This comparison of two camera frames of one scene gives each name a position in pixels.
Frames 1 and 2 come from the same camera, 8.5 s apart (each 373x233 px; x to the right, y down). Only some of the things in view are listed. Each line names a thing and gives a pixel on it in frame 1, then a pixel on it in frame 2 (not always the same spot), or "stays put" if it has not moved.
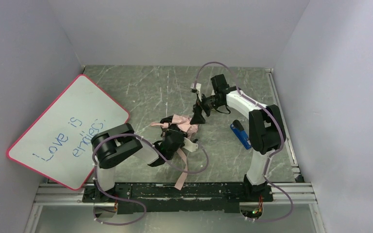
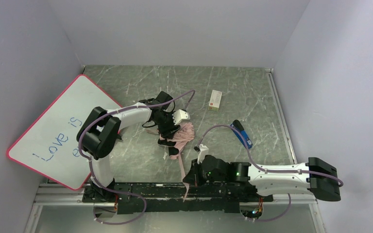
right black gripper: [202, 105] -> [194, 173]
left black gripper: [176, 131] -> [167, 141]
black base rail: [194, 197] stays put
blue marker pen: [236, 126] stays put
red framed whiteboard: [59, 143] stays put
